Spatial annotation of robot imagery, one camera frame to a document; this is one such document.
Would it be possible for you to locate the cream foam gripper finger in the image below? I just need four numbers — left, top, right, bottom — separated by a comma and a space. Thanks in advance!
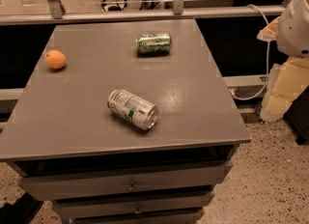
260, 57, 309, 122

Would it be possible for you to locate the white cable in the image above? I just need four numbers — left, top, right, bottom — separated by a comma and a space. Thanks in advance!
229, 4, 271, 101

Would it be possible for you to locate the grey drawer cabinet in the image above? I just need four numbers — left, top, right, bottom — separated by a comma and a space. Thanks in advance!
0, 20, 250, 224

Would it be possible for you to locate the black shoe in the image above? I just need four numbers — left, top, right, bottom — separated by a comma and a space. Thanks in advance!
0, 193, 42, 224

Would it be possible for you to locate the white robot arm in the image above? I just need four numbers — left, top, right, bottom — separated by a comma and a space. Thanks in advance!
257, 0, 309, 122

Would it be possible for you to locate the white green 7up can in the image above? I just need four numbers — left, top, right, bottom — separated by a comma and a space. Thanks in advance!
107, 90, 158, 130

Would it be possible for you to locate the green soda can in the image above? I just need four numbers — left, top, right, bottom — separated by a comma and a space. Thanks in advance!
136, 32, 172, 54

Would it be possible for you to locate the orange fruit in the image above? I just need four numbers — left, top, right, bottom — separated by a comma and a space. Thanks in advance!
44, 50, 67, 70

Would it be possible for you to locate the grey metal railing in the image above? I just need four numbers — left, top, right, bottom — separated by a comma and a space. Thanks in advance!
0, 0, 291, 25

